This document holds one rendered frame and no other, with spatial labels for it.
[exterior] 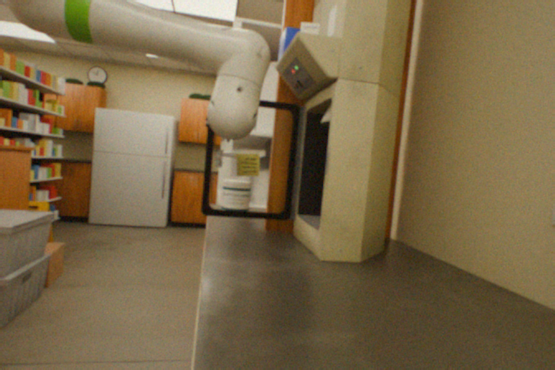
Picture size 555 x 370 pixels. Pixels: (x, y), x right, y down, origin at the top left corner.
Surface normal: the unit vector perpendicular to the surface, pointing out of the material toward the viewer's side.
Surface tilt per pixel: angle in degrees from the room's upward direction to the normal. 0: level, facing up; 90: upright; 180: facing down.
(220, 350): 0
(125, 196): 90
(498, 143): 90
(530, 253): 90
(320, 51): 90
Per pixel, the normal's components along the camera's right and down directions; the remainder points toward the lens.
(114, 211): 0.18, 0.07
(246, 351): 0.09, -0.99
